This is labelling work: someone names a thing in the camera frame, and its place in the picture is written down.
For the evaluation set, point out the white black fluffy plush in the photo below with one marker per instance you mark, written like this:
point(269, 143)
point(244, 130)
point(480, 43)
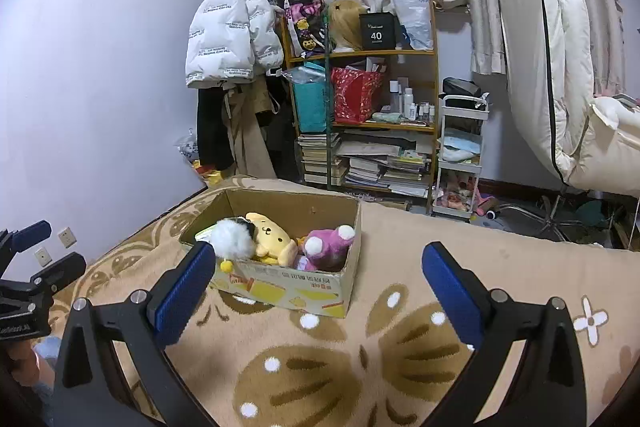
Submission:
point(232, 240)

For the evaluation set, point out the stack of books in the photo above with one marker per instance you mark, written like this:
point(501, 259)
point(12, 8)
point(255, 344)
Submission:
point(379, 158)

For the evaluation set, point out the pink plush bear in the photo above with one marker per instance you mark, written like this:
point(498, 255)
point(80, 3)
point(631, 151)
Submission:
point(325, 250)

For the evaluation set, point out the teal bag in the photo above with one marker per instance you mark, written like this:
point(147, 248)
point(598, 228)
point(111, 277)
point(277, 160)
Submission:
point(308, 85)

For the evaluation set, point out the open cardboard box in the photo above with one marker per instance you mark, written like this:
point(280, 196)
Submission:
point(322, 293)

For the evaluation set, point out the red patterned bag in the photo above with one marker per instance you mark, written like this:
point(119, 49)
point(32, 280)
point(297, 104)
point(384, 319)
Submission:
point(355, 94)

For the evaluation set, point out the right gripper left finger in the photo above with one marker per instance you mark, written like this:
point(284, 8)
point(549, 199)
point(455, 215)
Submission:
point(90, 386)

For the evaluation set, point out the white puffer jacket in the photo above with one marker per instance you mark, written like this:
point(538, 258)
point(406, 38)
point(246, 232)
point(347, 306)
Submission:
point(231, 41)

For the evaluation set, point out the black 40 box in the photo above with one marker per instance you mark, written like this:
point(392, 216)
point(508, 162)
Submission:
point(377, 31)

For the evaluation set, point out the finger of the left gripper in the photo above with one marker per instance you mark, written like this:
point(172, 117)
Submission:
point(26, 238)
point(61, 273)

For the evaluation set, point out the wall socket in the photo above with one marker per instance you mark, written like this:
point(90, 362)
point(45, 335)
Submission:
point(43, 257)
point(67, 237)

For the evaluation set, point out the wooden bookshelf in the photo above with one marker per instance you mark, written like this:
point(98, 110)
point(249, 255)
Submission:
point(409, 92)

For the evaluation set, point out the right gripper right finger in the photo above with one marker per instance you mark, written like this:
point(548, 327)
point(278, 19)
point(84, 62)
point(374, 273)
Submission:
point(548, 387)

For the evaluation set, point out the white rolling cart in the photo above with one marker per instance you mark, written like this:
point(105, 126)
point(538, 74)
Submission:
point(460, 147)

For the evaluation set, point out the person's left hand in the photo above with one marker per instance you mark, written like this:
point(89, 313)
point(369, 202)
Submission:
point(26, 365)

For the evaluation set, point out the yellow plush dog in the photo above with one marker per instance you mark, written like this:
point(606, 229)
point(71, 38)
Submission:
point(273, 245)

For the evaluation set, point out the blonde wig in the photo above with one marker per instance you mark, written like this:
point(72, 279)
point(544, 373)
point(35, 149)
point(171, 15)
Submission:
point(344, 24)

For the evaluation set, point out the beige hanging coat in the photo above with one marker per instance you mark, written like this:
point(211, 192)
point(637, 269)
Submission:
point(248, 145)

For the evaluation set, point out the green tissue pack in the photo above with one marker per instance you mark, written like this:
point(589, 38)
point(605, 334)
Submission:
point(206, 235)

